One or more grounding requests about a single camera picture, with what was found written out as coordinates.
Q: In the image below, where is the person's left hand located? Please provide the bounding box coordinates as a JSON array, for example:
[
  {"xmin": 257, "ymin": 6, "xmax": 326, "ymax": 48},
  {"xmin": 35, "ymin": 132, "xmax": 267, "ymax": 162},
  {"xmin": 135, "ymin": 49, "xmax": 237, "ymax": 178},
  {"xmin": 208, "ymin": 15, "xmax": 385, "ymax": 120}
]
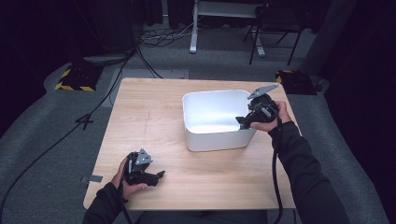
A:
[{"xmin": 110, "ymin": 156, "xmax": 149, "ymax": 201}]

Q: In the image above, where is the white desk frame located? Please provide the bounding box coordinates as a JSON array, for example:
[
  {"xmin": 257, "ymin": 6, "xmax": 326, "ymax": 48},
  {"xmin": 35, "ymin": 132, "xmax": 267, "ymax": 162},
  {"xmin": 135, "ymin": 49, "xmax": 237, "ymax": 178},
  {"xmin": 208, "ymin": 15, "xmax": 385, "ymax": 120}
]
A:
[{"xmin": 189, "ymin": 0, "xmax": 266, "ymax": 58}]

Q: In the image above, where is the grey tape piece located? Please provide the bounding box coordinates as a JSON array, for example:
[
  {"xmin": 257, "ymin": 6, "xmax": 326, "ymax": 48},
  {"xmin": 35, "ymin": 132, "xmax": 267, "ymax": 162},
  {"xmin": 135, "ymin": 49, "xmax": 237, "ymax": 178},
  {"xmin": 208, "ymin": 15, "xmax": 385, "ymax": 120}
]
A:
[{"xmin": 80, "ymin": 175, "xmax": 104, "ymax": 185}]

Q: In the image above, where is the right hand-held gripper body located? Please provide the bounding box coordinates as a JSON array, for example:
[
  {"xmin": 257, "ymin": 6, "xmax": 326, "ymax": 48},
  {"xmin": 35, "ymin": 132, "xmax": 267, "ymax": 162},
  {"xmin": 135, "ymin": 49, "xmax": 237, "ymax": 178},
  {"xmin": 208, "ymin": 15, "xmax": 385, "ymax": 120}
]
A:
[{"xmin": 244, "ymin": 83, "xmax": 280, "ymax": 129}]

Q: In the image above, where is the yellow black striped base plate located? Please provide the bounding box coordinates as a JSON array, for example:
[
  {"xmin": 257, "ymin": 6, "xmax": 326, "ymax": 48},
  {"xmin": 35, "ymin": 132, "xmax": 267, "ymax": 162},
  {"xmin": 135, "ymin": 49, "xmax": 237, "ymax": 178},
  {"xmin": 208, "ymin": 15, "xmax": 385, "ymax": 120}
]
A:
[
  {"xmin": 54, "ymin": 63, "xmax": 105, "ymax": 92},
  {"xmin": 275, "ymin": 69, "xmax": 318, "ymax": 96}
]

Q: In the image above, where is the person's right hand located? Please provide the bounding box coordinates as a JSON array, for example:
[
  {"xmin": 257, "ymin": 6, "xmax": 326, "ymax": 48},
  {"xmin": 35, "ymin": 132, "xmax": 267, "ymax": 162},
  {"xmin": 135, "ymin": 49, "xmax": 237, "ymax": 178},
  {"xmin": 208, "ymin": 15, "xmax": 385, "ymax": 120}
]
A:
[{"xmin": 249, "ymin": 100, "xmax": 293, "ymax": 133}]

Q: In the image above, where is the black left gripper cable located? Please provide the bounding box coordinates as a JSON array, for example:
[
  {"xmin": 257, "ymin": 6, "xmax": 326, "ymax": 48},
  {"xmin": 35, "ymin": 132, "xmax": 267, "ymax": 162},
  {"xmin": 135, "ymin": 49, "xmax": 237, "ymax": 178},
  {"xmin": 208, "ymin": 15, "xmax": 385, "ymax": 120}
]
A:
[{"xmin": 119, "ymin": 161, "xmax": 134, "ymax": 224}]

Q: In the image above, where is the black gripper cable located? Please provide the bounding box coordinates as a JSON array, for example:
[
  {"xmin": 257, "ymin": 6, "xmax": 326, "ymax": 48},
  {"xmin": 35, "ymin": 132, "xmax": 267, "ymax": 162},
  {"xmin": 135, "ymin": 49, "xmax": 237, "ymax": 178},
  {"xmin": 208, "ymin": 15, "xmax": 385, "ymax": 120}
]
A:
[
  {"xmin": 271, "ymin": 106, "xmax": 285, "ymax": 224},
  {"xmin": 119, "ymin": 161, "xmax": 134, "ymax": 224}
]

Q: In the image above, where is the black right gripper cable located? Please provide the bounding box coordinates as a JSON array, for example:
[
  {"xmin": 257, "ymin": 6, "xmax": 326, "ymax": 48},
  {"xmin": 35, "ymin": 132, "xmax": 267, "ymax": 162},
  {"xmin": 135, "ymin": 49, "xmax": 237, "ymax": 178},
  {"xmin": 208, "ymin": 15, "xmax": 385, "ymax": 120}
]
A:
[{"xmin": 271, "ymin": 106, "xmax": 285, "ymax": 224}]

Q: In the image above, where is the long black floor cable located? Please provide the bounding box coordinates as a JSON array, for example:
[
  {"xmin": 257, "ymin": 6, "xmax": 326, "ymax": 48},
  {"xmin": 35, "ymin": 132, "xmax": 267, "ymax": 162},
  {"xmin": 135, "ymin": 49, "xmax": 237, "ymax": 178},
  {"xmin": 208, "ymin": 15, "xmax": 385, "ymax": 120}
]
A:
[{"xmin": 0, "ymin": 46, "xmax": 139, "ymax": 223}]

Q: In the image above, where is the black chair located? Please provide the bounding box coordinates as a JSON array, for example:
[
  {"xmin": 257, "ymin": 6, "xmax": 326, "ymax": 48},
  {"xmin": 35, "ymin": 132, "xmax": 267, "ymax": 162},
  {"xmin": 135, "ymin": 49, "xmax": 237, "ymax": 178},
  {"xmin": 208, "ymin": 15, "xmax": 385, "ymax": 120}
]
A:
[{"xmin": 242, "ymin": 2, "xmax": 305, "ymax": 66}]

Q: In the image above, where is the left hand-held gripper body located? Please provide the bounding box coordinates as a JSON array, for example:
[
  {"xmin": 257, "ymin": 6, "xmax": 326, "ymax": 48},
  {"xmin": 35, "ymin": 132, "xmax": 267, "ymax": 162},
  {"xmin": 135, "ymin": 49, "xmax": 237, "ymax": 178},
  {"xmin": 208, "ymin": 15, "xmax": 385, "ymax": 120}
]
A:
[{"xmin": 123, "ymin": 147, "xmax": 160, "ymax": 188}]

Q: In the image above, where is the bundle of floor cables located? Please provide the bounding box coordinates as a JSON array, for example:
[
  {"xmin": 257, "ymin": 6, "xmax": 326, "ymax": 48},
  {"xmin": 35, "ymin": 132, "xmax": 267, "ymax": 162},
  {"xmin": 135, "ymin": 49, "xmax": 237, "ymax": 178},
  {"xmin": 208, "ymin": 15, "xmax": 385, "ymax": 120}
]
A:
[{"xmin": 138, "ymin": 18, "xmax": 195, "ymax": 49}]

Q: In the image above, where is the white plastic bin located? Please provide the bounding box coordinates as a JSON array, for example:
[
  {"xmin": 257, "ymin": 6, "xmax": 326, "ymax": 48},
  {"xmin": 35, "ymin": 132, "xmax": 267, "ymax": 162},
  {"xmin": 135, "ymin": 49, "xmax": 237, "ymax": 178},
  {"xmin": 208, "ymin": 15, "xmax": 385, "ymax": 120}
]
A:
[{"xmin": 181, "ymin": 89, "xmax": 258, "ymax": 153}]

